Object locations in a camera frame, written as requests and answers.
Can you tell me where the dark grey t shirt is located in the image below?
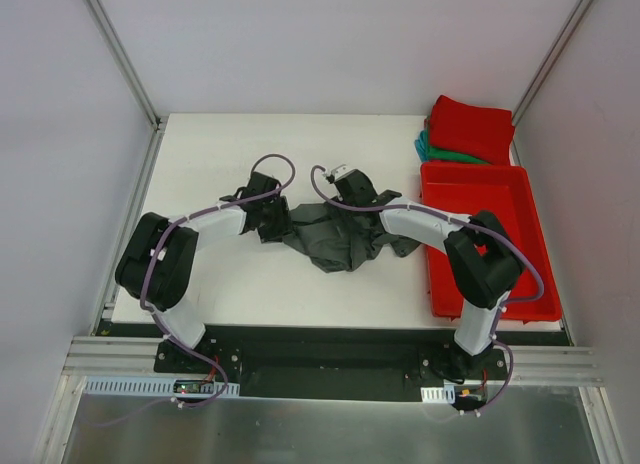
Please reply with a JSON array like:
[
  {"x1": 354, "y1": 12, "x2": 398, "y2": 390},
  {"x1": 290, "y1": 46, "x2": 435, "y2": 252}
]
[{"x1": 283, "y1": 202, "x2": 420, "y2": 273}]

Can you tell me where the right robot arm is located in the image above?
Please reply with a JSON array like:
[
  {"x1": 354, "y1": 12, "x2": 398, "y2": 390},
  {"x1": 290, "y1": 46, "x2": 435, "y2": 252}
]
[{"x1": 348, "y1": 197, "x2": 524, "y2": 379}]

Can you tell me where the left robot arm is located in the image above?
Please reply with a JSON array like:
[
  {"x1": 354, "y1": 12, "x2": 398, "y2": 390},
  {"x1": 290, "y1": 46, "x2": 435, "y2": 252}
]
[{"x1": 115, "y1": 195, "x2": 292, "y2": 373}]

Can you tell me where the folded teal t shirt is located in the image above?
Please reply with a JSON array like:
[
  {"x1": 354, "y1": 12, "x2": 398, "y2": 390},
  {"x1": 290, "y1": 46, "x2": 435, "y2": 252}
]
[{"x1": 414, "y1": 129, "x2": 430, "y2": 162}]

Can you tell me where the folded green t shirt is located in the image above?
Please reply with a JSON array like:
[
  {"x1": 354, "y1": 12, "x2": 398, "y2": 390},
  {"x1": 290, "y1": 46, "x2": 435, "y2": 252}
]
[{"x1": 427, "y1": 146, "x2": 489, "y2": 165}]

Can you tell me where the red plastic bin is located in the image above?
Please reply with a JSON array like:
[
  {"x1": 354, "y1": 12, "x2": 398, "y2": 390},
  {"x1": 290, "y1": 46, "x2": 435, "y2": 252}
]
[{"x1": 418, "y1": 162, "x2": 562, "y2": 321}]

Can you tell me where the folded red t shirt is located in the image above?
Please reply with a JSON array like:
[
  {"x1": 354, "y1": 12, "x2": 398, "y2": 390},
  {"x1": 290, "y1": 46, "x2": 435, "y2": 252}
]
[{"x1": 425, "y1": 95, "x2": 515, "y2": 166}]

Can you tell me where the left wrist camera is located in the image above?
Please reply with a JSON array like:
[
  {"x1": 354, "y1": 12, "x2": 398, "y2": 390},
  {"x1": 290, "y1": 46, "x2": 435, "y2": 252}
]
[{"x1": 244, "y1": 171, "x2": 281, "y2": 201}]

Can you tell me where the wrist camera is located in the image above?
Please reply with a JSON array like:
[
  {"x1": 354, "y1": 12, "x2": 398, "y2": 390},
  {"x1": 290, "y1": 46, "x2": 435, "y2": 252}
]
[
  {"x1": 325, "y1": 164, "x2": 377, "y2": 207},
  {"x1": 244, "y1": 171, "x2": 281, "y2": 201}
]

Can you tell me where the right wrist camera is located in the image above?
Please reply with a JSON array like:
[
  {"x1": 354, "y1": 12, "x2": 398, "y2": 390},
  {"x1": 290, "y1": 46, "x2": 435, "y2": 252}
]
[{"x1": 325, "y1": 164, "x2": 377, "y2": 207}]

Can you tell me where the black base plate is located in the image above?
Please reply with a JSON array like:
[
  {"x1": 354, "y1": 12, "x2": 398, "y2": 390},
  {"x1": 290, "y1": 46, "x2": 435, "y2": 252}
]
[{"x1": 154, "y1": 323, "x2": 506, "y2": 400}]

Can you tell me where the right white cable duct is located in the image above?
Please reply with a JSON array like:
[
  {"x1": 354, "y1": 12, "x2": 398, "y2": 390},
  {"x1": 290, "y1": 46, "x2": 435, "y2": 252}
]
[{"x1": 420, "y1": 386, "x2": 456, "y2": 405}]

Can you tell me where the white cable duct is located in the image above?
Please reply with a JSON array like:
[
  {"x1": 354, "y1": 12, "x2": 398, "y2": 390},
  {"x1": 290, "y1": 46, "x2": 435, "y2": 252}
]
[
  {"x1": 420, "y1": 386, "x2": 456, "y2": 405},
  {"x1": 85, "y1": 376, "x2": 240, "y2": 400}
]

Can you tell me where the front aluminium rail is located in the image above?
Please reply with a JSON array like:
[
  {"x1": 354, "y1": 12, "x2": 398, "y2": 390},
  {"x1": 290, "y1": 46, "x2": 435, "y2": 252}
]
[{"x1": 63, "y1": 337, "x2": 604, "y2": 387}]

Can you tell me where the left aluminium frame post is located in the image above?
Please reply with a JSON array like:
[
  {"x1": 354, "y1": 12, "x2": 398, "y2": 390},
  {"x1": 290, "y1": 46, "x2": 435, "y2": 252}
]
[{"x1": 82, "y1": 0, "x2": 163, "y2": 130}]

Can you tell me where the aluminium frame post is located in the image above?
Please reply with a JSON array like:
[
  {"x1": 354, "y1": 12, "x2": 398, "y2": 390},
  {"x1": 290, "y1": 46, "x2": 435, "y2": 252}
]
[
  {"x1": 82, "y1": 0, "x2": 163, "y2": 130},
  {"x1": 512, "y1": 0, "x2": 606, "y2": 128}
]

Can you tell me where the left white cable duct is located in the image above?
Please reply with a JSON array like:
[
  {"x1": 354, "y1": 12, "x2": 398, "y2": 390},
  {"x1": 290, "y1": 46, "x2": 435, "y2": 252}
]
[{"x1": 85, "y1": 376, "x2": 240, "y2": 400}]

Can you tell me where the right aluminium frame post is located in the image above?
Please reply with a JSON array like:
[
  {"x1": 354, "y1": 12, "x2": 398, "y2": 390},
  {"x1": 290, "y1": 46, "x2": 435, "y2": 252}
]
[{"x1": 512, "y1": 0, "x2": 606, "y2": 128}]

